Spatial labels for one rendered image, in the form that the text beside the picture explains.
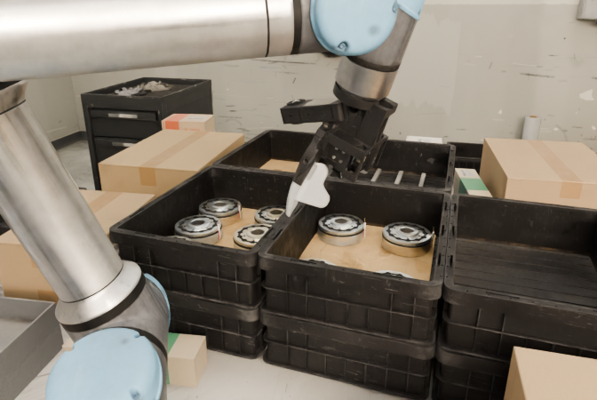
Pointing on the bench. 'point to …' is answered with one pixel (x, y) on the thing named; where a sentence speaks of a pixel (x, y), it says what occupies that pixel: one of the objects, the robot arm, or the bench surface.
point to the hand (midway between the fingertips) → (311, 194)
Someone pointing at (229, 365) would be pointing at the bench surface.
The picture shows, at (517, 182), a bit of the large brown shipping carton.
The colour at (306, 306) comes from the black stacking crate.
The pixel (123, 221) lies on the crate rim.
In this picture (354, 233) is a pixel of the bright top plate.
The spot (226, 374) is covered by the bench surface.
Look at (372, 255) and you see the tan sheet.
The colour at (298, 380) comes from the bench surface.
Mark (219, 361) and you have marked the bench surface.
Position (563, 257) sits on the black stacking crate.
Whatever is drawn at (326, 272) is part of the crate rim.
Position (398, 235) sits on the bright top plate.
